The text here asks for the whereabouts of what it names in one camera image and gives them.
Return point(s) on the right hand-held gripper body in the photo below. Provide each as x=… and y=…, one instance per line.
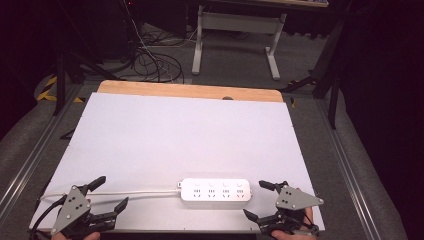
x=295, y=199

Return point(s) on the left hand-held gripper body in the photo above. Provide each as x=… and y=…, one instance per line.
x=71, y=206

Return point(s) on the white power strip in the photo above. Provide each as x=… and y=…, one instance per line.
x=216, y=190

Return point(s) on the person's left hand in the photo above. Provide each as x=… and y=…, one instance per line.
x=91, y=236

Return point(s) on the person's right hand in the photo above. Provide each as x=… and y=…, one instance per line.
x=286, y=236

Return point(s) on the white board table cover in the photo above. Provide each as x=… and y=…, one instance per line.
x=186, y=140

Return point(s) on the black metal stand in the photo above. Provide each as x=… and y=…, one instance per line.
x=333, y=83
x=60, y=83

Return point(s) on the aluminium floor rail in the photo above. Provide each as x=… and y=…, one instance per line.
x=350, y=180
x=31, y=160

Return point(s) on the white metal desk frame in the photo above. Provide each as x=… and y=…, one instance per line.
x=233, y=22

